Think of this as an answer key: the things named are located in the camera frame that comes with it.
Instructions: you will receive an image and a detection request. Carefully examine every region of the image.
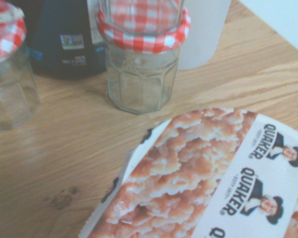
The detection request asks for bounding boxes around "white translucent plastic container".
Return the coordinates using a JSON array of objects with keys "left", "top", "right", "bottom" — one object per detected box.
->
[{"left": 178, "top": 0, "right": 232, "bottom": 71}]

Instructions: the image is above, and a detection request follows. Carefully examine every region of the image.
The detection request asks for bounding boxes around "black protein powder tub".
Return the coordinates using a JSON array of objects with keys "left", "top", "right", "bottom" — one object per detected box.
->
[{"left": 9, "top": 0, "right": 108, "bottom": 81}]

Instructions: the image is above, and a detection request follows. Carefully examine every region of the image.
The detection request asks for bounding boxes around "empty gingham lid glass jar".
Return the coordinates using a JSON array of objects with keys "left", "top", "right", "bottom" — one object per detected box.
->
[
  {"left": 0, "top": 0, "right": 42, "bottom": 131},
  {"left": 96, "top": 6, "right": 192, "bottom": 115},
  {"left": 98, "top": 0, "right": 187, "bottom": 36}
]

